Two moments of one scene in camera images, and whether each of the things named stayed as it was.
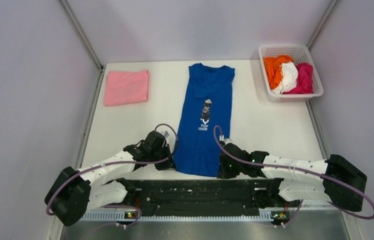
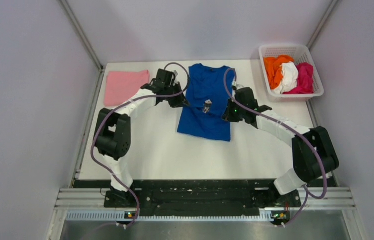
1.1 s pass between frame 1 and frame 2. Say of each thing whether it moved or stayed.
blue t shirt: moved
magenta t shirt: stayed
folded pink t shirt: stayed
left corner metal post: stayed
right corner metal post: stayed
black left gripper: moved
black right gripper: moved
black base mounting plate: stayed
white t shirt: stayed
